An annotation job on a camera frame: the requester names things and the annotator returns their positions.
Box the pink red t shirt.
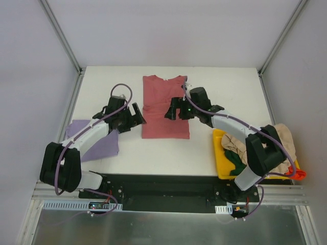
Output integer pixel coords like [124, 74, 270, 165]
[142, 75, 190, 139]

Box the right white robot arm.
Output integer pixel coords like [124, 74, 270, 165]
[165, 87, 294, 202]

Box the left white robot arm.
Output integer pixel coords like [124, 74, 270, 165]
[39, 96, 146, 199]

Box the folded lavender t shirt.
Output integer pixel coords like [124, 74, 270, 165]
[65, 119, 119, 162]

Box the beige t shirt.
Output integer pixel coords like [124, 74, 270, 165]
[221, 124, 296, 175]

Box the dark green t shirt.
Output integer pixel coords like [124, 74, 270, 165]
[224, 150, 246, 176]

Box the yellow plastic tray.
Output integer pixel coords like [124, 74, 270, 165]
[213, 129, 299, 180]

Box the orange t shirt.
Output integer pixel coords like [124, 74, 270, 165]
[285, 166, 307, 181]

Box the right white cable duct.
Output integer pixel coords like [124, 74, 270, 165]
[215, 205, 233, 215]

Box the white cable duct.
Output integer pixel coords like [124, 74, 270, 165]
[215, 205, 233, 215]
[43, 201, 123, 212]

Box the left white cable duct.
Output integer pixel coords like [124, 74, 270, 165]
[43, 201, 123, 212]

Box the aluminium front frame rail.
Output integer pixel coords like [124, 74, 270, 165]
[32, 181, 309, 206]

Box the left aluminium frame post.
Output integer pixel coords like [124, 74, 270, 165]
[38, 0, 83, 74]

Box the aluminium frame post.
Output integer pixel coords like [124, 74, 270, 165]
[38, 0, 83, 74]
[258, 0, 309, 77]

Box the right aluminium frame post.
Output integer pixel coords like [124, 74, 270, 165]
[258, 0, 309, 77]

